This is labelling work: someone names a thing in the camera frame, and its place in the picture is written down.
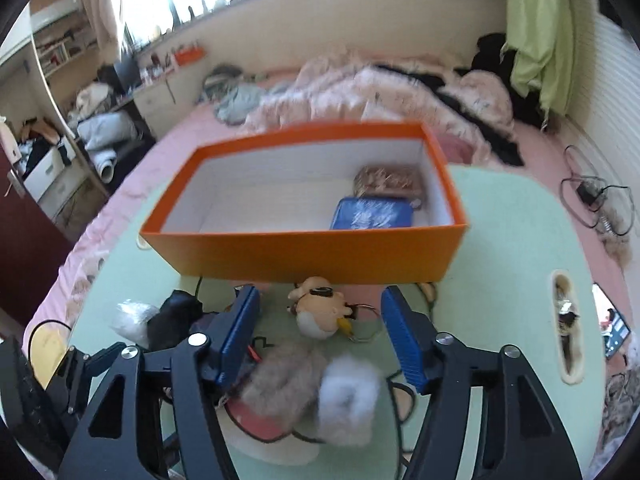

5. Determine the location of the blue tin box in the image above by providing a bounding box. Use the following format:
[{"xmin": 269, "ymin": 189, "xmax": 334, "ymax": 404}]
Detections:
[{"xmin": 330, "ymin": 196, "xmax": 416, "ymax": 231}]

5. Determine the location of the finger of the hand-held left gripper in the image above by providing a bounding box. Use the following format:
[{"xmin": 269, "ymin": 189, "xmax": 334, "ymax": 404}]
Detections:
[{"xmin": 57, "ymin": 344, "xmax": 126, "ymax": 413}]

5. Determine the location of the pink fluffy quilt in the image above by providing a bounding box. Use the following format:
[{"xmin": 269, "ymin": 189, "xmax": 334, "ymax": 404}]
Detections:
[{"xmin": 245, "ymin": 50, "xmax": 516, "ymax": 166}]

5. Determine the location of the small orange box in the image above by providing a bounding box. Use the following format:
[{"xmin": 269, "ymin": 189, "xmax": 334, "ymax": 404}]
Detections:
[{"xmin": 172, "ymin": 46, "xmax": 205, "ymax": 66}]

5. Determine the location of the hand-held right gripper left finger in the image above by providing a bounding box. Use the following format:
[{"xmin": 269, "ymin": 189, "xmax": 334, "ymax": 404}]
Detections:
[{"xmin": 60, "ymin": 285, "xmax": 263, "ymax": 480}]

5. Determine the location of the mint green cartoon desktop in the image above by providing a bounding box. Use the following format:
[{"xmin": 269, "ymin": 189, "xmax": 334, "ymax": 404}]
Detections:
[{"xmin": 65, "ymin": 160, "xmax": 608, "ymax": 480}]

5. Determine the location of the black charger with cable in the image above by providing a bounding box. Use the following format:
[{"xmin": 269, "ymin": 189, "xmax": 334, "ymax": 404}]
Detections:
[{"xmin": 560, "ymin": 145, "xmax": 633, "ymax": 236}]

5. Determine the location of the dark brown case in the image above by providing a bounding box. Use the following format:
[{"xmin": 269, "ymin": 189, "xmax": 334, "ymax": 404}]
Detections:
[{"xmin": 352, "ymin": 164, "xmax": 423, "ymax": 200}]

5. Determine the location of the black clothing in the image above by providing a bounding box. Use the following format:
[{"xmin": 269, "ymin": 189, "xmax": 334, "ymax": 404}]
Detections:
[{"xmin": 470, "ymin": 34, "xmax": 546, "ymax": 128}]

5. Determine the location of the pale laundry pile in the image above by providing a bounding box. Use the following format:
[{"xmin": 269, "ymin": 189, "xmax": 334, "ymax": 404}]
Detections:
[{"xmin": 75, "ymin": 82, "xmax": 146, "ymax": 181}]

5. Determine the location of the light green curtain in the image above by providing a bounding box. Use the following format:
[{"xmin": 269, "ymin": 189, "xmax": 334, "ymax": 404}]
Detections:
[{"xmin": 502, "ymin": 0, "xmax": 576, "ymax": 116}]

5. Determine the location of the black lace fabric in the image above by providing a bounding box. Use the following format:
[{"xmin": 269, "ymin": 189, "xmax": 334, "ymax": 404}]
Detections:
[{"xmin": 147, "ymin": 290, "xmax": 206, "ymax": 351}]

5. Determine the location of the white drawer cabinet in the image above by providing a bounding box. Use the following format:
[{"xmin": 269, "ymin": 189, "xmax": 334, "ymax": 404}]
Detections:
[{"xmin": 132, "ymin": 77, "xmax": 201, "ymax": 136}]

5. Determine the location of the dark red door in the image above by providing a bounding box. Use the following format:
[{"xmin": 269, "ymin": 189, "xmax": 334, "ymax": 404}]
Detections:
[{"xmin": 0, "ymin": 150, "xmax": 76, "ymax": 321}]

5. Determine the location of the smartphone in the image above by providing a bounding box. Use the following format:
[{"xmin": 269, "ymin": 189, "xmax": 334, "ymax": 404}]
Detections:
[{"xmin": 592, "ymin": 284, "xmax": 632, "ymax": 361}]

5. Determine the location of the crumpled clear plastic bag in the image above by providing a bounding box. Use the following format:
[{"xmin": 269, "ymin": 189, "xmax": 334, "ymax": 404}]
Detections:
[{"xmin": 111, "ymin": 299, "xmax": 161, "ymax": 346}]

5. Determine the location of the orange cardboard box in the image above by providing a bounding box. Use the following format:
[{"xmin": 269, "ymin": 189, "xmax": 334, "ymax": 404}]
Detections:
[{"xmin": 139, "ymin": 121, "xmax": 471, "ymax": 286}]

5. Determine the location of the wall shelf with books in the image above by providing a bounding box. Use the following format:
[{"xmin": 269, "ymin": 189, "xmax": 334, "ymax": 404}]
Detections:
[{"xmin": 30, "ymin": 0, "xmax": 101, "ymax": 81}]

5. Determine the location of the black monitor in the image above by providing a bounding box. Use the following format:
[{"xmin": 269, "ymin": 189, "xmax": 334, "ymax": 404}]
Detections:
[{"xmin": 114, "ymin": 52, "xmax": 142, "ymax": 95}]

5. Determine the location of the grey clothing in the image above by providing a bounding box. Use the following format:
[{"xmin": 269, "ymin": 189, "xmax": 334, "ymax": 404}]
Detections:
[{"xmin": 205, "ymin": 65, "xmax": 271, "ymax": 126}]

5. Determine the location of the plush doll keychain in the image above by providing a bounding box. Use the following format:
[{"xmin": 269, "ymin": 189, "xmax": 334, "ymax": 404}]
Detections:
[{"xmin": 287, "ymin": 276, "xmax": 388, "ymax": 345}]

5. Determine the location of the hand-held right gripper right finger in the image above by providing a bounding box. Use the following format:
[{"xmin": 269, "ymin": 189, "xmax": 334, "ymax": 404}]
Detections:
[{"xmin": 381, "ymin": 285, "xmax": 583, "ymax": 480}]

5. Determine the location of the beige curtain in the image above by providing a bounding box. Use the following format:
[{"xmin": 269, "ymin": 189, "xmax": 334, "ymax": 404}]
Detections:
[{"xmin": 80, "ymin": 0, "xmax": 131, "ymax": 56}]

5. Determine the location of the brown fur pompom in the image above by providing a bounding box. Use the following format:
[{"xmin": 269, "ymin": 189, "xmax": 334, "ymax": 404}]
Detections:
[{"xmin": 240, "ymin": 342, "xmax": 328, "ymax": 436}]

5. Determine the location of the white fur pompom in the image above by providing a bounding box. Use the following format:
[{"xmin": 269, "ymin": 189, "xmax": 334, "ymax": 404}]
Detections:
[{"xmin": 317, "ymin": 352, "xmax": 383, "ymax": 448}]

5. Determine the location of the pink bed sheet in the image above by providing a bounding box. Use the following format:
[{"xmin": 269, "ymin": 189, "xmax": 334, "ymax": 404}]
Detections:
[{"xmin": 30, "ymin": 67, "xmax": 636, "ymax": 341}]

